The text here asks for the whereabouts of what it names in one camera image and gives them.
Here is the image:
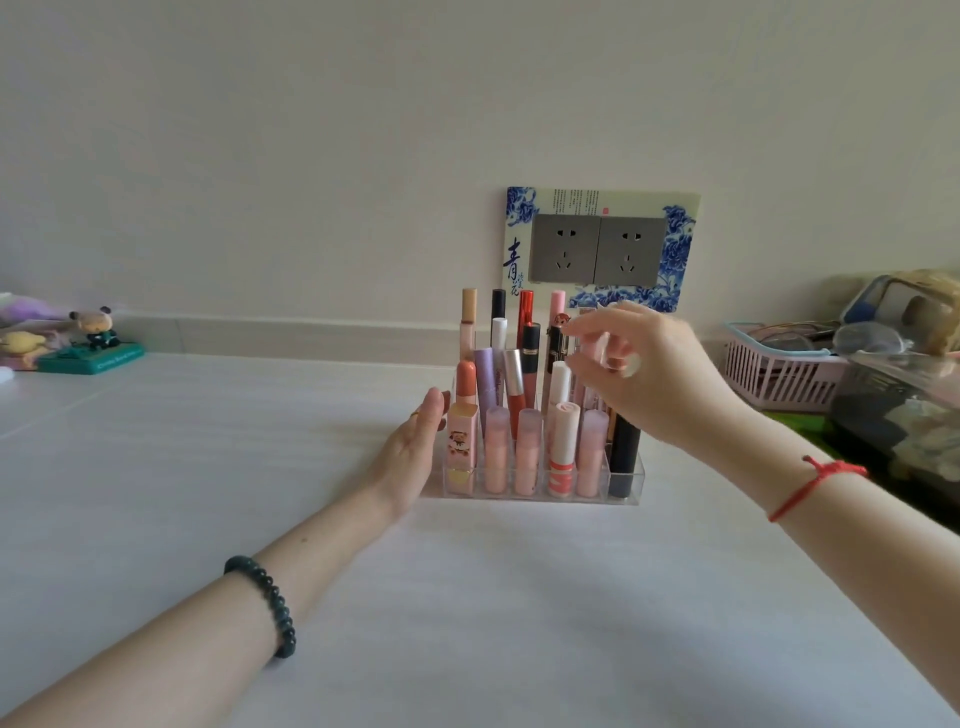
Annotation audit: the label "person's right hand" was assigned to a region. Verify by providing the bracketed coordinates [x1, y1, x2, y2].
[562, 302, 751, 455]

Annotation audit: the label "person's left hand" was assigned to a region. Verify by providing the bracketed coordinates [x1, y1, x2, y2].
[367, 387, 451, 520]

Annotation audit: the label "pink square lipstick gold band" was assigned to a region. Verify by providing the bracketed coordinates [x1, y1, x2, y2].
[446, 403, 480, 496]

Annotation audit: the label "black lipstick tube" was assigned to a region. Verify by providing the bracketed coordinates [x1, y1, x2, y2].
[607, 416, 643, 499]

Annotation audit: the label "light pink round tube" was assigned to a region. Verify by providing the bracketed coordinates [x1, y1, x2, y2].
[483, 407, 511, 495]

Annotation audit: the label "pale pink slim tube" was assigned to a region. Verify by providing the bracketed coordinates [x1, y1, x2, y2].
[575, 409, 610, 498]

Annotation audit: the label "clear acrylic lipstick organizer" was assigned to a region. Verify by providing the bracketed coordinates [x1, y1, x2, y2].
[440, 374, 646, 505]

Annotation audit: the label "lavender lipstick tube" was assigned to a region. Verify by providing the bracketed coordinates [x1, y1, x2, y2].
[473, 347, 498, 433]

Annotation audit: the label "pink matte lipstick tube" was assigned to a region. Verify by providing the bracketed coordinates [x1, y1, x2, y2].
[514, 408, 544, 496]

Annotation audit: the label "white tube red stripes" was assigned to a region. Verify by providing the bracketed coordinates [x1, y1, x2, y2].
[547, 401, 583, 498]

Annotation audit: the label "person's left forearm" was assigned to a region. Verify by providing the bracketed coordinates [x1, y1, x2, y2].
[0, 479, 399, 728]

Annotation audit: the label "person's right forearm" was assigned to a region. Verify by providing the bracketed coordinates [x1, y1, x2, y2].
[704, 408, 960, 714]

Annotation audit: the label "clear plastic storage box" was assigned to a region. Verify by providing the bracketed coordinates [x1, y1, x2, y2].
[828, 352, 960, 526]

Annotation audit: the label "pink plastic basket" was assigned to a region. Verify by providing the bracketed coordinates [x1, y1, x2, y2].
[723, 322, 853, 412]

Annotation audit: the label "green mat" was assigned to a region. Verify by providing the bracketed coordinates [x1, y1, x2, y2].
[764, 410, 838, 455]

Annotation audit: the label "glass bowl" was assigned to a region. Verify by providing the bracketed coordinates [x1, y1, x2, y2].
[832, 320, 913, 356]

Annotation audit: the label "clear container blue lid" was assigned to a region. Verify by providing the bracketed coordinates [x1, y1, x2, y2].
[839, 271, 960, 354]

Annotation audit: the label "panda figurine green base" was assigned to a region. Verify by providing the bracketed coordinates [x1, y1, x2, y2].
[35, 305, 146, 376]

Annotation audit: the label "yellow duck figurine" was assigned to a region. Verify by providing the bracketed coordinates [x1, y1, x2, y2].
[0, 329, 48, 369]

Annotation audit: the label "purple plush toy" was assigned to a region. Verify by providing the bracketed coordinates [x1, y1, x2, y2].
[0, 292, 69, 322]

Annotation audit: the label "grey wall socket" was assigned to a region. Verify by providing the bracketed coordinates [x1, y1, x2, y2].
[528, 214, 603, 284]
[593, 216, 669, 289]

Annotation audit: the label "blue floral socket frame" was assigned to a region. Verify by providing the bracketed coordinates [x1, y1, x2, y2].
[502, 186, 703, 314]

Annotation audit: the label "red string bracelet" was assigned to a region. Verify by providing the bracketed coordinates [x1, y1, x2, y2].
[767, 455, 870, 524]

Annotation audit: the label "green bead bracelet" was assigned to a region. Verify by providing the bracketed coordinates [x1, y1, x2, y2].
[223, 554, 298, 661]

